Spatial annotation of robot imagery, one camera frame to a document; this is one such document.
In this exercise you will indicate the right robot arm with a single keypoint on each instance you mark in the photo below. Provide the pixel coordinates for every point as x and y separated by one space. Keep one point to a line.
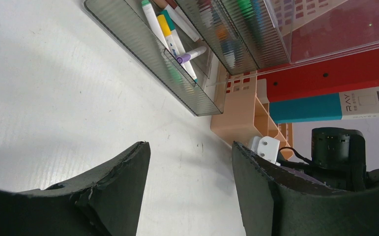
338 159

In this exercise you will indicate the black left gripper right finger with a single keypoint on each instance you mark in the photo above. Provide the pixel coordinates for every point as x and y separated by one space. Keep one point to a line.
276 201

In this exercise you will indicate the white marker teal cap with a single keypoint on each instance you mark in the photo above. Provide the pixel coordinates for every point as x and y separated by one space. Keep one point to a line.
186 65

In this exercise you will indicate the white marker green tip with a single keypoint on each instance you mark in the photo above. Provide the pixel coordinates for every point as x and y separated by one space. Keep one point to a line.
153 22

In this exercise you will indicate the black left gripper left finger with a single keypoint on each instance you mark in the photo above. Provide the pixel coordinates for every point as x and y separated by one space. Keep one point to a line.
103 201

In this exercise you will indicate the teal blue folder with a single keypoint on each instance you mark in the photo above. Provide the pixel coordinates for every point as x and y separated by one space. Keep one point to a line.
353 104

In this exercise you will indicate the white marker yellow cap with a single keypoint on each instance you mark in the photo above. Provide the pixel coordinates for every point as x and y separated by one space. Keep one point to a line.
168 35

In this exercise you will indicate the peach plastic file rack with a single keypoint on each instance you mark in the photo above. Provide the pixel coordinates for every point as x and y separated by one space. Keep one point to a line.
246 111

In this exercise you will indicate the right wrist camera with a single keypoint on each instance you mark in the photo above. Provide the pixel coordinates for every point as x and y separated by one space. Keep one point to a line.
266 147

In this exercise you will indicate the red folder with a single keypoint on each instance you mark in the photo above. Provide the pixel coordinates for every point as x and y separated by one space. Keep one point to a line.
358 71

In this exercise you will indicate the clear grey drawer organizer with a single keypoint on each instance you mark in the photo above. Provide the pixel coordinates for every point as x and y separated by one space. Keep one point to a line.
242 35

